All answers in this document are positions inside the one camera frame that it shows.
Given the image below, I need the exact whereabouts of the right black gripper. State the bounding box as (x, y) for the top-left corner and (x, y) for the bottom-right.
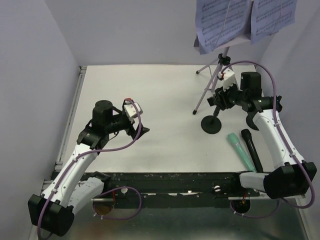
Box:
(214, 79), (247, 111)

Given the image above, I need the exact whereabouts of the black microphone stand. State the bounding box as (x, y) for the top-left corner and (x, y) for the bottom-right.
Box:
(246, 96), (274, 131)
(200, 106), (222, 135)

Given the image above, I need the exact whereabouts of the green toy microphone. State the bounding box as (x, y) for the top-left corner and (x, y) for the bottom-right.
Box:
(227, 133), (256, 172)

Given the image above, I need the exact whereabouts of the black microphone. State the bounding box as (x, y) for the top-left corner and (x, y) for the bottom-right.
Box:
(240, 128), (264, 173)

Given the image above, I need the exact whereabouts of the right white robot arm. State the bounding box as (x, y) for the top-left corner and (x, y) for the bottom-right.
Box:
(207, 69), (317, 199)

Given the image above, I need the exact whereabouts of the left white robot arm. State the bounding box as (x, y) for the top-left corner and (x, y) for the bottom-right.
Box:
(27, 98), (149, 240)

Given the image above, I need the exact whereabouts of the silver tripod music stand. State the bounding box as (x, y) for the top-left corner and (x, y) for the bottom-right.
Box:
(192, 46), (239, 115)

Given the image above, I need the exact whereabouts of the left sheet music page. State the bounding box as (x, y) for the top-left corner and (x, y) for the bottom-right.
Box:
(194, 0), (253, 55)

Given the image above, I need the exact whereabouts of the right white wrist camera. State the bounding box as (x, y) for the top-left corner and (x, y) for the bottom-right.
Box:
(217, 69), (237, 92)

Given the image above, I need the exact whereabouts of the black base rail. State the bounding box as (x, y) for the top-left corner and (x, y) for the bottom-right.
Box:
(81, 171), (260, 209)

